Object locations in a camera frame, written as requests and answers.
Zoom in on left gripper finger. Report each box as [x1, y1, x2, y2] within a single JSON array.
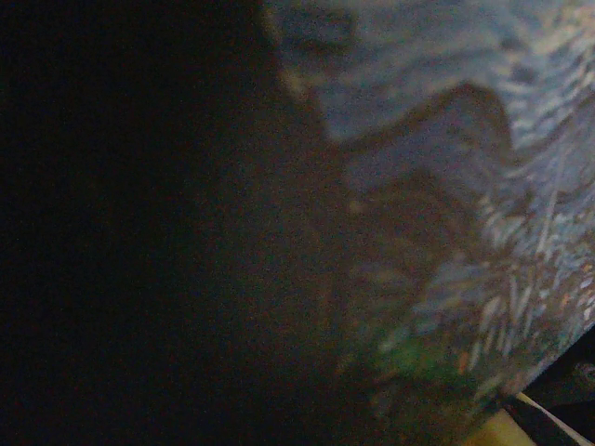
[[471, 342, 595, 446]]

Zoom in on starry night print tin box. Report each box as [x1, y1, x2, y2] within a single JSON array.
[[0, 0, 595, 446]]

